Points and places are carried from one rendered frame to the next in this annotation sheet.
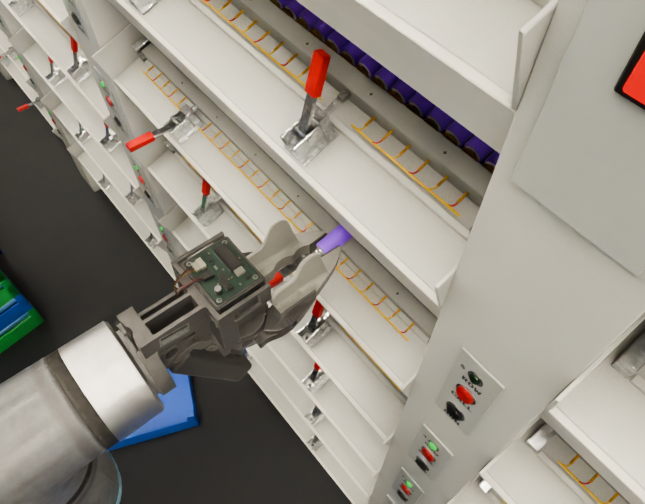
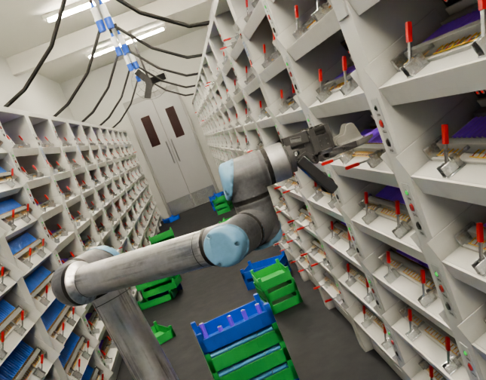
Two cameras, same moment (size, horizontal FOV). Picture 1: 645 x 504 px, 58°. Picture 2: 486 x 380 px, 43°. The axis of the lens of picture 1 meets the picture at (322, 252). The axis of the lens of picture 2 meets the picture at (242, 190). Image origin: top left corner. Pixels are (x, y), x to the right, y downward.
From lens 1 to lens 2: 1.28 m
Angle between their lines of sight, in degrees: 58
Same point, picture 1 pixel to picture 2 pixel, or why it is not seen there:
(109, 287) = not seen: outside the picture
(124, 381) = (276, 147)
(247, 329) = (325, 149)
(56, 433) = (255, 157)
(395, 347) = not seen: hidden behind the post
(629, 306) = (353, 25)
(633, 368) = (391, 60)
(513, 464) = (423, 167)
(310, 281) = (354, 138)
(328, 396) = (433, 306)
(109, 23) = not seen: hidden behind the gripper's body
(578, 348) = (362, 51)
